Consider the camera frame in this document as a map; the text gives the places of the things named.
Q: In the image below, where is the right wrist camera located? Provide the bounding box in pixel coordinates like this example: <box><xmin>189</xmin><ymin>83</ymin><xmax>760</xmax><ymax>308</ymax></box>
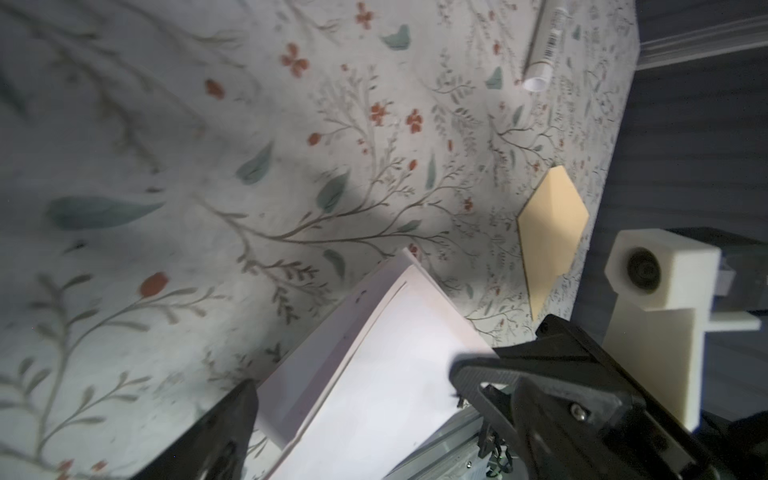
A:
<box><xmin>602</xmin><ymin>227</ymin><xmax>767</xmax><ymax>431</ymax></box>

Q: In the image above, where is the white glue stick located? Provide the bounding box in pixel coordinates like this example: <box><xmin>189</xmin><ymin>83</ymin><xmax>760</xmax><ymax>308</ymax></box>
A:
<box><xmin>522</xmin><ymin>0</ymin><xmax>570</xmax><ymax>93</ymax></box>

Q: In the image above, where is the tan paper envelope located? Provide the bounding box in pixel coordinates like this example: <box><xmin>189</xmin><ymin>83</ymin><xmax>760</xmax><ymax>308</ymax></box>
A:
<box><xmin>517</xmin><ymin>166</ymin><xmax>589</xmax><ymax>322</ymax></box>

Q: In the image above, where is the floral table mat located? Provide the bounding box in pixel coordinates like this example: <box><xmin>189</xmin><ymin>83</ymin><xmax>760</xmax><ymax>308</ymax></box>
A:
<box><xmin>1</xmin><ymin>1</ymin><xmax>640</xmax><ymax>479</ymax></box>

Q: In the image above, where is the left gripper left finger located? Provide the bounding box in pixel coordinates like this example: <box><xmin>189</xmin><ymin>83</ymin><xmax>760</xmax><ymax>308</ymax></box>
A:
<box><xmin>132</xmin><ymin>379</ymin><xmax>259</xmax><ymax>480</ymax></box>

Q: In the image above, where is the white paper letter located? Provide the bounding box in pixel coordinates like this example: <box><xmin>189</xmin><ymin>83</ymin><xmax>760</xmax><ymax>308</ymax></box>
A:
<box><xmin>256</xmin><ymin>250</ymin><xmax>493</xmax><ymax>479</ymax></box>

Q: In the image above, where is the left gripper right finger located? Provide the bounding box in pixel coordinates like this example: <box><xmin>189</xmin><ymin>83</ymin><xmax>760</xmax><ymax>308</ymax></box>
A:
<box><xmin>449</xmin><ymin>315</ymin><xmax>720</xmax><ymax>479</ymax></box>

